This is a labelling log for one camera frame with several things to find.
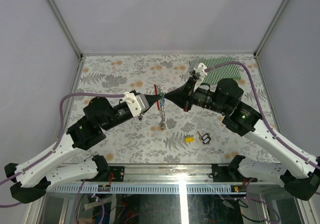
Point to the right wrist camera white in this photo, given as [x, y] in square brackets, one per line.
[198, 73]

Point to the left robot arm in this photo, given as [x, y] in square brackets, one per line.
[35, 177]

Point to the black key tag upper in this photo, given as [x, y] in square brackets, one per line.
[205, 136]

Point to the blue key tag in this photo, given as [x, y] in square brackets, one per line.
[162, 103]

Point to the black key tag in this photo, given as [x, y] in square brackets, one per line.
[205, 136]
[206, 140]

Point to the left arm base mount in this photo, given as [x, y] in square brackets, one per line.
[116, 174]

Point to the yellow key tag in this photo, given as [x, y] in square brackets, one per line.
[189, 139]

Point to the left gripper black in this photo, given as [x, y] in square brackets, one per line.
[152, 99]

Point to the green white striped cloth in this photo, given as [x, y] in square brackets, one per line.
[224, 72]

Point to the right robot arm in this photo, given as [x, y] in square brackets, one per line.
[297, 171]

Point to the white slotted cable duct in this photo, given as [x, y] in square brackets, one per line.
[120, 188]

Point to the metal key holder red handle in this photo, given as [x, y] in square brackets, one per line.
[162, 113]

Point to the aluminium front rail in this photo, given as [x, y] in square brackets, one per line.
[165, 173]

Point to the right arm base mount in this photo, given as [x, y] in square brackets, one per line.
[227, 172]

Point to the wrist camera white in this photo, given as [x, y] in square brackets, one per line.
[137, 103]
[198, 73]

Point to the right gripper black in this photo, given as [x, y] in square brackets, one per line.
[181, 96]

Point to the black key tag lower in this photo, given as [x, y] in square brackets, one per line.
[206, 140]

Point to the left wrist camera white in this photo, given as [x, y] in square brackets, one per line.
[137, 103]

